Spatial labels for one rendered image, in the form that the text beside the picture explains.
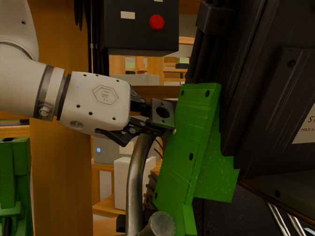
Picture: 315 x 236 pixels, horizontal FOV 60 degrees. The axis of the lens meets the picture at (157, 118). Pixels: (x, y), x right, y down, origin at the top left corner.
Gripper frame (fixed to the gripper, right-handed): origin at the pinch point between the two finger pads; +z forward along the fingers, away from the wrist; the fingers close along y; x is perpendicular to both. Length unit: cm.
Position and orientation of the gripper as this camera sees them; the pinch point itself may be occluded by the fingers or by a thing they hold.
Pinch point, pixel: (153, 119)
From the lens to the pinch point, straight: 47.4
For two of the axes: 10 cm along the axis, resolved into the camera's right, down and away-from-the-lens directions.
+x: -4.0, 6.0, 7.0
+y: -0.3, -7.7, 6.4
